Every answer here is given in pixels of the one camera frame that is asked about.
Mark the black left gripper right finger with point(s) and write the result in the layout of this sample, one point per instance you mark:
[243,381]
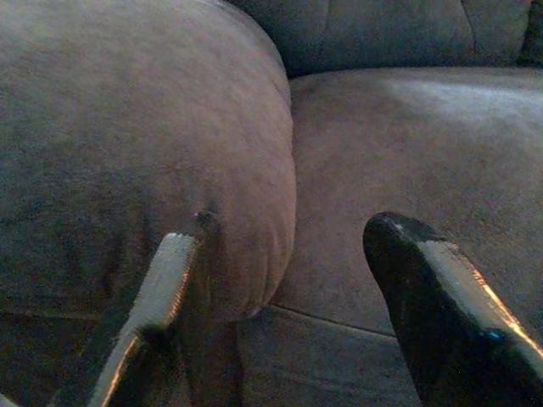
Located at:
[432,305]

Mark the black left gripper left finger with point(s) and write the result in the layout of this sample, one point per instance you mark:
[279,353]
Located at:
[161,288]

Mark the grey fabric sofa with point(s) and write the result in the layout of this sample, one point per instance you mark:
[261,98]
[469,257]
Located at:
[424,148]

